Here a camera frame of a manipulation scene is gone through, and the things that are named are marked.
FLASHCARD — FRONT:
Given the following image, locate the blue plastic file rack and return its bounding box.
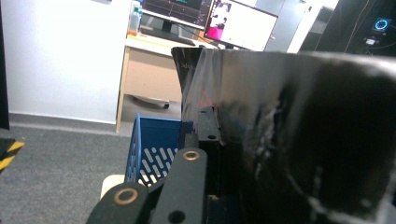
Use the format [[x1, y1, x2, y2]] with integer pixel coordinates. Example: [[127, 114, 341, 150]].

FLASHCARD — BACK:
[[124, 114, 201, 189]]

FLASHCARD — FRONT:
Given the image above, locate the device with blue ring light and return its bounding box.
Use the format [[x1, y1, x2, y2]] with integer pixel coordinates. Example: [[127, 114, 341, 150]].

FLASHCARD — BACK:
[[362, 17, 393, 49]]

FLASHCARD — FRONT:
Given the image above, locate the dark computer monitor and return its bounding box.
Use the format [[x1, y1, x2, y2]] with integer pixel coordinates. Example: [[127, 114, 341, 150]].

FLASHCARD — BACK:
[[141, 0, 216, 31]]

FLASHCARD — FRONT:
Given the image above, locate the bright computer monitor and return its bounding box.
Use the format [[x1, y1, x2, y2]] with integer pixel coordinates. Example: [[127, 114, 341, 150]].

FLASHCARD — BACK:
[[203, 0, 279, 52]]

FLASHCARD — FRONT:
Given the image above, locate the clear plastic bottle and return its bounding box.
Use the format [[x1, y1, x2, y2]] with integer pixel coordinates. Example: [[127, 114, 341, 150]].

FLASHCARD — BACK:
[[127, 0, 144, 35]]

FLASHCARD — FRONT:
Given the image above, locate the beige wooden desk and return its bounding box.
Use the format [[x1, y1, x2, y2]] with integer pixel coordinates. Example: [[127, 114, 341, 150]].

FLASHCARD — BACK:
[[115, 31, 220, 133]]

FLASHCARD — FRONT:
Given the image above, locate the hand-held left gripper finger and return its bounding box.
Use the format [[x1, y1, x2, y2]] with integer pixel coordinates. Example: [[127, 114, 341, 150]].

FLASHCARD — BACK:
[[195, 105, 224, 199]]

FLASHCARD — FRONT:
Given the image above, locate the stand base with striped tape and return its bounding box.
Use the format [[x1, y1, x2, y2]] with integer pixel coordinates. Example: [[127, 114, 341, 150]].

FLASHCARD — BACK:
[[0, 137, 26, 175]]

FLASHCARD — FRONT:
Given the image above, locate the magazine with portrait cover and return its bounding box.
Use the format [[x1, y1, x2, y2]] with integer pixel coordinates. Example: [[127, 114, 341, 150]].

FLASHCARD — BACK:
[[170, 46, 396, 224]]

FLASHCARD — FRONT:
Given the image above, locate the black keyboard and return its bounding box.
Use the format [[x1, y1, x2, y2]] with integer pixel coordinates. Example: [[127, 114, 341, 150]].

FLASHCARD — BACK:
[[139, 25, 198, 48]]

